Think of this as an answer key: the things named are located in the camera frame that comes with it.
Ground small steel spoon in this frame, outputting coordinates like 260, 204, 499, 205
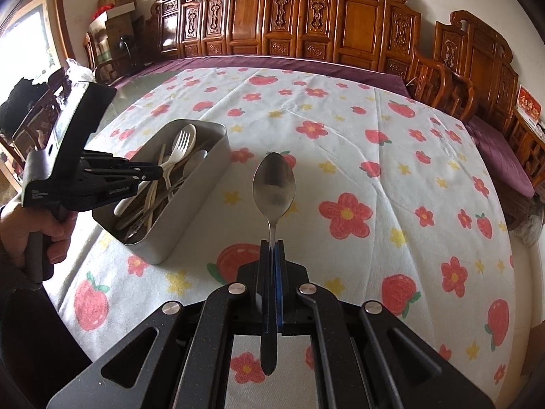
252, 152, 296, 251

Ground white plastic fork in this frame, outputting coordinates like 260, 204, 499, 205
143, 125, 196, 229

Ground grey metal rectangular tray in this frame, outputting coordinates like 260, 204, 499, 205
92, 119, 231, 265

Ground light wooden chopstick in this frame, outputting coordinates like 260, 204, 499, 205
122, 180, 159, 230

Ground steel fork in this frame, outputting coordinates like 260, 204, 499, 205
121, 194, 168, 242

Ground cream plastic spoon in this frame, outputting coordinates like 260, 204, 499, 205
114, 124, 197, 217

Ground large steel spoon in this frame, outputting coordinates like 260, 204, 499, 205
153, 150, 208, 203

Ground person's left hand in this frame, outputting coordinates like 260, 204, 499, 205
1, 198, 78, 268

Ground dark wooden side chair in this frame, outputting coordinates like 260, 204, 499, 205
1, 67, 71, 166

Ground black cloth pile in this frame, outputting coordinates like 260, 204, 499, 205
0, 78, 49, 138

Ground white plastic bag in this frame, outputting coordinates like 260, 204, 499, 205
66, 58, 96, 86

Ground strawberry flower tablecloth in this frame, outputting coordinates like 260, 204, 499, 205
45, 67, 515, 399

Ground wooden framed door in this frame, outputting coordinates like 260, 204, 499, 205
1, 0, 69, 100

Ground stacked cardboard boxes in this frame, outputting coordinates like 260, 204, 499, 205
84, 0, 137, 67

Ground purple sofa cushion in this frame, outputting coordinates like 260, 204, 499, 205
114, 56, 409, 97

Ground purple armchair cushion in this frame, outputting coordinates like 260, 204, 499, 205
466, 116, 535, 198

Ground carved wooden sofa bench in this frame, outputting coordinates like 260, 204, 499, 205
142, 0, 421, 79

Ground clear plastic bag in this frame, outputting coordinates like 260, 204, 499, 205
507, 196, 544, 247

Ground carved wooden armchair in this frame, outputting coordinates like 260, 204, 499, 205
406, 10, 518, 136

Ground red calendar card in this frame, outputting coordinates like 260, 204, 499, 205
515, 85, 541, 126

